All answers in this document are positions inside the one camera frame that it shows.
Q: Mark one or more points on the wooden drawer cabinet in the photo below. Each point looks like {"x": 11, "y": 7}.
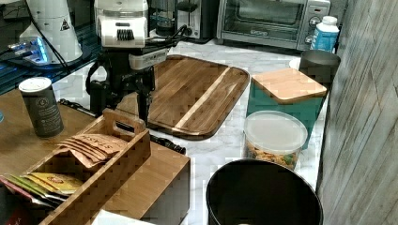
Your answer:
{"x": 158, "y": 192}

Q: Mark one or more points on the dark grey tall cup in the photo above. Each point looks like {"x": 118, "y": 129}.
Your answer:
{"x": 319, "y": 65}

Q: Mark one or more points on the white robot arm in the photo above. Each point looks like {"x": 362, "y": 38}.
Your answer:
{"x": 121, "y": 26}

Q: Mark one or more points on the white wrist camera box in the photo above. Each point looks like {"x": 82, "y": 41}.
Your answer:
{"x": 148, "y": 58}

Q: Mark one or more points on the white and blue bottle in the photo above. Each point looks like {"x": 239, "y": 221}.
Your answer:
{"x": 325, "y": 35}

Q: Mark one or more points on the wooden cutting board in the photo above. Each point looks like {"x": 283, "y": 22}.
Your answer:
{"x": 192, "y": 96}

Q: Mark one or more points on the wooden tea bag caddy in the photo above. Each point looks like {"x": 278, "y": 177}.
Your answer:
{"x": 103, "y": 181}

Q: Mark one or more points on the clear jar of colourful cereal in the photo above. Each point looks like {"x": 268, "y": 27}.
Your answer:
{"x": 275, "y": 137}

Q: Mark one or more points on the yellow tea bag packets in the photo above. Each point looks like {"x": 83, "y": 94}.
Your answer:
{"x": 44, "y": 189}

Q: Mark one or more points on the black utensil holder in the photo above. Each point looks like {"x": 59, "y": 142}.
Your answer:
{"x": 256, "y": 192}

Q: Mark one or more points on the grey cylindrical tin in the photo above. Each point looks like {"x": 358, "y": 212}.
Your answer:
{"x": 39, "y": 99}

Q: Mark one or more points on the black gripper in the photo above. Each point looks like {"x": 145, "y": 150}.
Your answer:
{"x": 120, "y": 81}

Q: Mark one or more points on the teal canister with wooden lid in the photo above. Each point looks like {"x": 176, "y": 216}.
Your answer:
{"x": 288, "y": 91}

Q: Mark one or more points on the brown tea bag packets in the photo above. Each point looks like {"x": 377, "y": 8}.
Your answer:
{"x": 92, "y": 149}

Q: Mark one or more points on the black coffee maker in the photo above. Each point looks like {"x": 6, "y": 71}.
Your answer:
{"x": 200, "y": 17}

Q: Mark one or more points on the stainless toaster oven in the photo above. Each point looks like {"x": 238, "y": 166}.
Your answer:
{"x": 279, "y": 23}

